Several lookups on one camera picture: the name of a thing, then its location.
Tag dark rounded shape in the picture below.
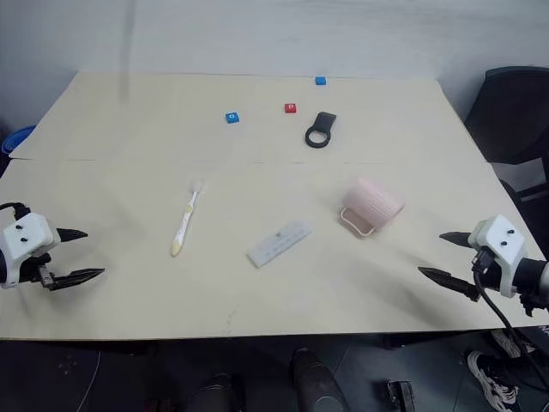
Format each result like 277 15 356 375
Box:
289 346 352 412

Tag black office chair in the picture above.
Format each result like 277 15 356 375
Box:
464 65 549 258

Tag black white sneaker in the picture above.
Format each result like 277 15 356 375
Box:
466 348 521 407
490 327 538 358

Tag blue plastic basket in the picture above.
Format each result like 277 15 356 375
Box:
0 124 38 155

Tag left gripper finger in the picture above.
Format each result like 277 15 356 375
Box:
50 268 106 294
57 227 89 245

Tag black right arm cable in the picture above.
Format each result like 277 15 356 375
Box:
474 265 549 391

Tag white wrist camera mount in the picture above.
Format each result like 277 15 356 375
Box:
467 214 526 298
0 213 55 289

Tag yellow white toothbrush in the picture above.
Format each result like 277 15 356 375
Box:
169 179 206 258

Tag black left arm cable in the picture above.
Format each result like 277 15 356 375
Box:
0 201 32 221

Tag pink ribbed cup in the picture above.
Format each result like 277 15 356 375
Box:
337 177 406 238

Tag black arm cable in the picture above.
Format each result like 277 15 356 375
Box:
474 265 549 391
0 201 32 221

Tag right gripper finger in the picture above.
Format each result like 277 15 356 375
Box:
438 231 474 248
417 266 480 301

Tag small black ribbed block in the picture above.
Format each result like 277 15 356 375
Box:
386 379 416 412

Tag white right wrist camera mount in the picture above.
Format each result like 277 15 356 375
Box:
467 214 526 298

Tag black ring holder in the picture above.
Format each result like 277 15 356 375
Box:
304 111 338 150

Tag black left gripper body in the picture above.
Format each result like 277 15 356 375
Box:
18 228 62 293

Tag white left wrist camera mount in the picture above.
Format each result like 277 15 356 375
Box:
0 213 55 289

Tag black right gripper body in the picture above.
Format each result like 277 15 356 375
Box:
467 247 502 302

